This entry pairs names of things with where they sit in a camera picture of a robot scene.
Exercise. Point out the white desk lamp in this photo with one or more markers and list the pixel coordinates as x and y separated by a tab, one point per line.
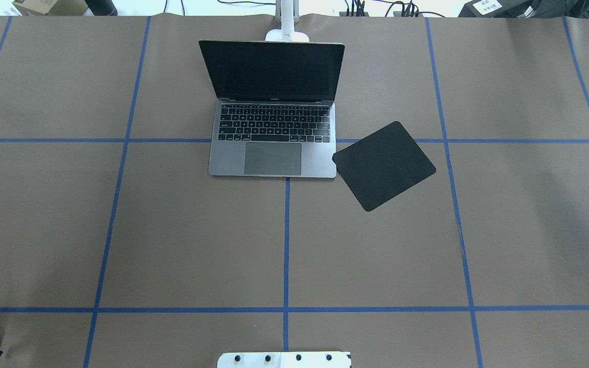
287	15

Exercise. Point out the black water bottle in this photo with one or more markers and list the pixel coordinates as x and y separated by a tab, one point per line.
102	7

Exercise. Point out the black mouse pad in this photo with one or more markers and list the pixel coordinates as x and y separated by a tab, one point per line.
383	165

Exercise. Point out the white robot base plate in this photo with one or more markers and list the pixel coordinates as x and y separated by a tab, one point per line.
286	359

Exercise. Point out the grey laptop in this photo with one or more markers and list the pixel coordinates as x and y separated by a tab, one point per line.
275	112

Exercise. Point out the cardboard box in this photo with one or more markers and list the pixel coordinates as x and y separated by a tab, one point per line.
50	8

